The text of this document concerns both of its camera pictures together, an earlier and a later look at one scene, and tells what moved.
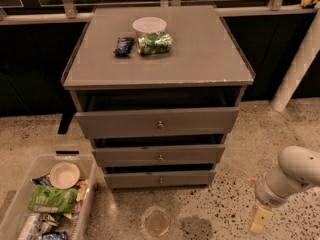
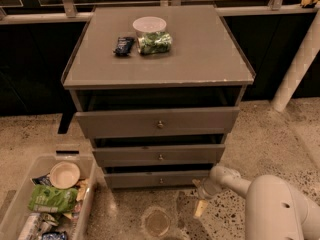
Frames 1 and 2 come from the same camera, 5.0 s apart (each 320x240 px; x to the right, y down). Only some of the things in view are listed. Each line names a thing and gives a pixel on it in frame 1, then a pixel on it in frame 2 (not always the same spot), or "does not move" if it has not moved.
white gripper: x=267 y=194 -> x=204 y=189
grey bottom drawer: x=137 y=179 does not move
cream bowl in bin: x=64 y=175 does not move
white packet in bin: x=35 y=225 does not move
